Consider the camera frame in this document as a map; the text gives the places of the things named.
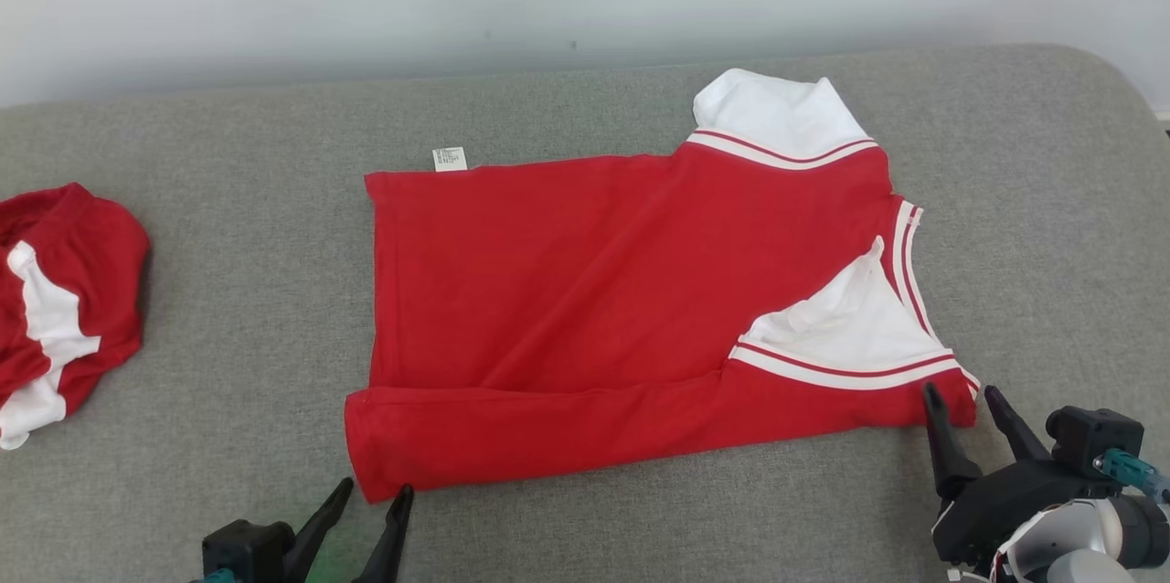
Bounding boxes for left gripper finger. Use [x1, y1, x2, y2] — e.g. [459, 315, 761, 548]
[282, 477, 355, 583]
[355, 484, 414, 583]

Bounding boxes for right camera cable teal plug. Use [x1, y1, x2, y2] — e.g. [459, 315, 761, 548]
[1094, 449, 1170, 505]

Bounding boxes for red basketball jersey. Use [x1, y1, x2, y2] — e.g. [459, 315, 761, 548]
[345, 69, 982, 504]

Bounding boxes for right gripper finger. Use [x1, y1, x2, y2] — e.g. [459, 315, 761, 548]
[984, 385, 1052, 465]
[921, 382, 984, 500]

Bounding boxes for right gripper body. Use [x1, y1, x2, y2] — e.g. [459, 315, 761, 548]
[932, 459, 1112, 566]

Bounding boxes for red shorts with white stripe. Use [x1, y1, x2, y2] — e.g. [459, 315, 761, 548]
[0, 183, 151, 451]

